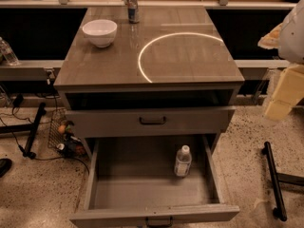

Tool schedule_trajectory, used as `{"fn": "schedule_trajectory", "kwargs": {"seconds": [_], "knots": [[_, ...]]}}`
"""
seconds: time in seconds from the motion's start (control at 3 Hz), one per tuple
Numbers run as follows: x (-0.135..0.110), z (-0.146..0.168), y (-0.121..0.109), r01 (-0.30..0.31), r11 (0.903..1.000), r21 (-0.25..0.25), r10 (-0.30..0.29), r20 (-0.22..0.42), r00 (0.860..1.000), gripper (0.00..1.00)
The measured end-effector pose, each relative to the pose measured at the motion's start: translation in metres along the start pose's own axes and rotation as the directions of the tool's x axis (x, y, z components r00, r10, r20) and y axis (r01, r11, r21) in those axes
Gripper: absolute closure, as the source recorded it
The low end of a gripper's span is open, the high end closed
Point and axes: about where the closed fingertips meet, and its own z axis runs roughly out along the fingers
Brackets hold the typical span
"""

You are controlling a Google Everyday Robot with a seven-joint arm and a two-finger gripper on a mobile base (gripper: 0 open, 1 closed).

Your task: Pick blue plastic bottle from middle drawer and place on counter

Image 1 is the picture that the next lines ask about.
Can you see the closed upper drawer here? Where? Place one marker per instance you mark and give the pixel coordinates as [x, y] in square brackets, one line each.
[150, 122]

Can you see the grey wooden drawer cabinet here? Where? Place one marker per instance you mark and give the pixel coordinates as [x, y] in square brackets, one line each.
[172, 58]

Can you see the open lower drawer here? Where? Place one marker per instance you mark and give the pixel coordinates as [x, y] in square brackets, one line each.
[132, 182]

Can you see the wire basket with items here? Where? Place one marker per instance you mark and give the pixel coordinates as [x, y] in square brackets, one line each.
[61, 137]

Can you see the black stand leg right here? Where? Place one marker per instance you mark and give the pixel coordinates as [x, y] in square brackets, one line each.
[279, 211]

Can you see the black stand leg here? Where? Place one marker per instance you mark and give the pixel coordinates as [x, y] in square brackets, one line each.
[31, 128]
[279, 211]

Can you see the clear bottle on left ledge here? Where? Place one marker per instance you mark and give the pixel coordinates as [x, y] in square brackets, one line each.
[8, 53]

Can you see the clear plastic water bottle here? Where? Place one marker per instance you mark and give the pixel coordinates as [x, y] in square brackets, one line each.
[183, 161]

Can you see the blue silver drink can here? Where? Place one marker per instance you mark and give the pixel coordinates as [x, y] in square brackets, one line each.
[133, 11]

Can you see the white ceramic bowl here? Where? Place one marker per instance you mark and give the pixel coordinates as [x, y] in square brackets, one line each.
[100, 33]

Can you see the black round object floor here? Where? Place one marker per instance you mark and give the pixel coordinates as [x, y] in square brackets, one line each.
[5, 165]

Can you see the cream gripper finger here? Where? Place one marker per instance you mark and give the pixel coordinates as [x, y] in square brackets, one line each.
[271, 39]
[289, 91]

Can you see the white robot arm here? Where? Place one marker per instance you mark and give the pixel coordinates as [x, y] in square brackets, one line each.
[288, 39]

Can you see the black stand leg left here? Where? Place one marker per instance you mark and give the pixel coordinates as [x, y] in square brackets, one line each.
[31, 128]

